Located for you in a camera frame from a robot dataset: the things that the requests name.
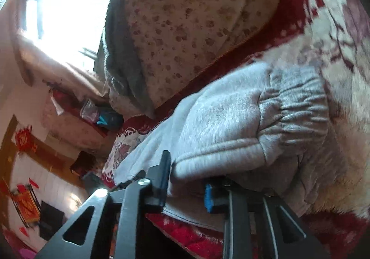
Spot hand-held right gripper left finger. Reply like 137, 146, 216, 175
35, 150, 172, 259

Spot grey sweat pants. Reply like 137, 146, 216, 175
114, 63, 342, 233

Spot red paper wall decoration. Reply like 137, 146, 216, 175
15, 126, 33, 155

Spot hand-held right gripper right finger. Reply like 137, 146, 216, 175
204, 179, 330, 259

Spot beige curtain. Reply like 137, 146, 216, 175
12, 29, 109, 103

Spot red and gold wall hanging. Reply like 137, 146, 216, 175
10, 184, 42, 226

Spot red and cream floral blanket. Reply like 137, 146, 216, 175
102, 0, 370, 259

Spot pink floral bedding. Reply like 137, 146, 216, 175
43, 97, 114, 158

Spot dark wooden cabinet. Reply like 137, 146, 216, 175
70, 151, 97, 180

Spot teal cloth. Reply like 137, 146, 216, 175
97, 111, 122, 129

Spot floral quilt with grey lining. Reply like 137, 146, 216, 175
101, 0, 285, 119

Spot clear plastic bag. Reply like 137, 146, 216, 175
79, 99, 100, 123

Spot window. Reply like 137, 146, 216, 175
25, 0, 136, 74

